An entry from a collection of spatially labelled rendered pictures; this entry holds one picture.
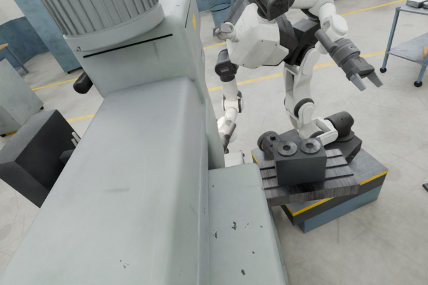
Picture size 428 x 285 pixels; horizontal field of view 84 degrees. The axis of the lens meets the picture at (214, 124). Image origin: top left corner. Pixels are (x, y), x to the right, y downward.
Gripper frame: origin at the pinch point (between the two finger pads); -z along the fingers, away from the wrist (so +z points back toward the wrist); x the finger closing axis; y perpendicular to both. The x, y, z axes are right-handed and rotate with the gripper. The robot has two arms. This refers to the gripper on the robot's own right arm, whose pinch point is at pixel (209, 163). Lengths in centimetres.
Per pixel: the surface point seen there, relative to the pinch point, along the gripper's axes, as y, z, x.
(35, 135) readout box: -59, -43, -13
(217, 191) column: -43, -37, 30
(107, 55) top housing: -71, -26, 6
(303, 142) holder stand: -2.9, 19.4, 41.3
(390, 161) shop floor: 114, 119, 104
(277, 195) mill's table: 17.0, 1.0, 32.1
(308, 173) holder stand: 9.4, 11.6, 44.7
